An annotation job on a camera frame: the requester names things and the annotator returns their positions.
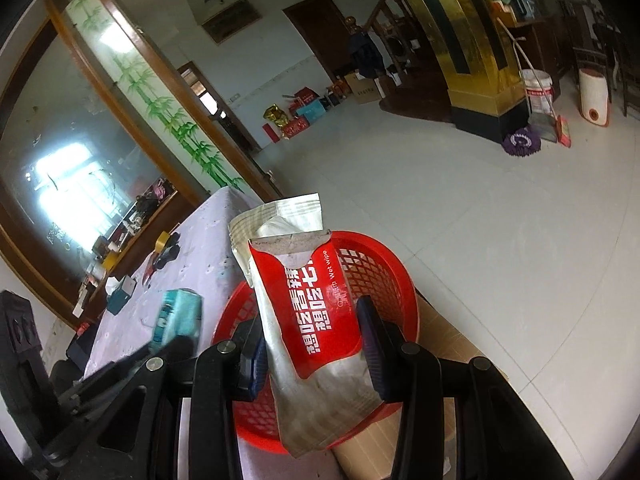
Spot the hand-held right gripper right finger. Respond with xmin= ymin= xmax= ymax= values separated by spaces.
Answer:
xmin=355 ymin=295 xmax=576 ymax=480

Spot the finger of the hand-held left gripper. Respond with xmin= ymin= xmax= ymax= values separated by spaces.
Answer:
xmin=60 ymin=335 xmax=198 ymax=411

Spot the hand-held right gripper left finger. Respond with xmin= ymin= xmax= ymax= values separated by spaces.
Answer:
xmin=35 ymin=320 xmax=269 ymax=480

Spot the red white wet wipe packet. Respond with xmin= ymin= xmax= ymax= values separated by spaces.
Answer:
xmin=228 ymin=192 xmax=383 ymax=458

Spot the red plastic basket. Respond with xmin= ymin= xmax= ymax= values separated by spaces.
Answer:
xmin=211 ymin=230 xmax=420 ymax=456

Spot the teal white packet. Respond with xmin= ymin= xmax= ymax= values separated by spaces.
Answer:
xmin=150 ymin=287 xmax=203 ymax=348

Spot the flat cardboard box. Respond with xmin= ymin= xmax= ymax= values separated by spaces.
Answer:
xmin=330 ymin=295 xmax=508 ymax=480

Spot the teal tissue box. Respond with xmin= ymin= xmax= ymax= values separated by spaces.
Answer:
xmin=105 ymin=276 xmax=137 ymax=317

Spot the dark carved wooden chair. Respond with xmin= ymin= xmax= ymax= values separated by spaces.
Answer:
xmin=0 ymin=290 xmax=61 ymax=461

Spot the black case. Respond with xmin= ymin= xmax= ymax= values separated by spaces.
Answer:
xmin=155 ymin=234 xmax=182 ymax=270

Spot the wooden sideboard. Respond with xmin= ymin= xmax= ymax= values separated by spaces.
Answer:
xmin=65 ymin=187 xmax=201 ymax=331

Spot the etched glass partition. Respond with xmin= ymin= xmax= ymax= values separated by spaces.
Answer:
xmin=0 ymin=15 xmax=211 ymax=311

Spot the narrow wooden door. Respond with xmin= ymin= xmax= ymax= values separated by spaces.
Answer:
xmin=177 ymin=61 xmax=261 ymax=153

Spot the blue gift box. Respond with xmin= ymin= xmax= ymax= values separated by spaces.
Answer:
xmin=295 ymin=100 xmax=331 ymax=125

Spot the gold foil package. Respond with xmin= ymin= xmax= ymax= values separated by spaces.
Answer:
xmin=263 ymin=104 xmax=291 ymax=128

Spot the brown cardboard box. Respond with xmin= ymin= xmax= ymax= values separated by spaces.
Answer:
xmin=344 ymin=72 xmax=381 ymax=105

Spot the bamboo painted panel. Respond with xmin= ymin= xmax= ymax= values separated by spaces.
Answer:
xmin=65 ymin=0 xmax=251 ymax=196

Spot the grey dustpan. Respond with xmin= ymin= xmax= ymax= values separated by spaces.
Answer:
xmin=527 ymin=112 xmax=558 ymax=143

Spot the gold column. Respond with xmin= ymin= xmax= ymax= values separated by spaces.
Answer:
xmin=382 ymin=0 xmax=526 ymax=143

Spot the white plastic bucket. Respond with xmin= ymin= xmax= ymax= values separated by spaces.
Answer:
xmin=520 ymin=69 xmax=555 ymax=116

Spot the dark wooden door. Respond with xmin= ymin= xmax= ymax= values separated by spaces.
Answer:
xmin=282 ymin=0 xmax=351 ymax=81

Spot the white woven sack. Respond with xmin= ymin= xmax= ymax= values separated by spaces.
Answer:
xmin=578 ymin=69 xmax=612 ymax=128

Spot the wooden staircase railing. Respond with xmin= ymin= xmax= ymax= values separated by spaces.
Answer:
xmin=365 ymin=0 xmax=451 ymax=76

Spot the wooden shelf cabinet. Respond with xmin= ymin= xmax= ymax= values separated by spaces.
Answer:
xmin=480 ymin=0 xmax=566 ymax=71

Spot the dark jacket on post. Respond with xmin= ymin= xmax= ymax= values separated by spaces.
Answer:
xmin=347 ymin=17 xmax=383 ymax=78

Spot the framed wall picture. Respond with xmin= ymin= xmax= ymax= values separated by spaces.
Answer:
xmin=200 ymin=0 xmax=263 ymax=45

